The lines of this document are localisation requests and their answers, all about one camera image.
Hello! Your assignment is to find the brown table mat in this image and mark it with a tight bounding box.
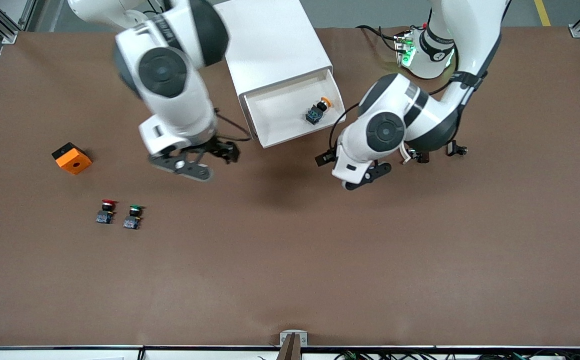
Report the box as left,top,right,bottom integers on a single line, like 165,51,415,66
0,26,580,348

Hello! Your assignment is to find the yellow push button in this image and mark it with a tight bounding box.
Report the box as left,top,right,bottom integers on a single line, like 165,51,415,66
306,97,332,126

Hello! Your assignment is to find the orange button box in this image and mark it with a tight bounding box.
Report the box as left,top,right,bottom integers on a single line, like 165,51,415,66
52,142,93,176

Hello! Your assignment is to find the green push button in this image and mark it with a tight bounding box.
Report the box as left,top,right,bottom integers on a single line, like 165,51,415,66
123,204,144,230

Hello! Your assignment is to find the table edge rail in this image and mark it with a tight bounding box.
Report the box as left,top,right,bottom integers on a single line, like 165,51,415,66
0,344,580,360

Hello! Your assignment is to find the cable bundle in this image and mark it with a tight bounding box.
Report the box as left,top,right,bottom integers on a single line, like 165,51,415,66
335,350,580,360

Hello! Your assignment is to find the black base cable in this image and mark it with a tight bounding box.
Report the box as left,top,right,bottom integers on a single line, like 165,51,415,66
356,24,405,53

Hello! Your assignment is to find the red push button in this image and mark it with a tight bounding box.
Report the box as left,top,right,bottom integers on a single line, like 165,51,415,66
96,199,117,225

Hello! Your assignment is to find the grey camera bracket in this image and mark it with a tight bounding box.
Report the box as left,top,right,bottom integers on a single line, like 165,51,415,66
280,330,308,360

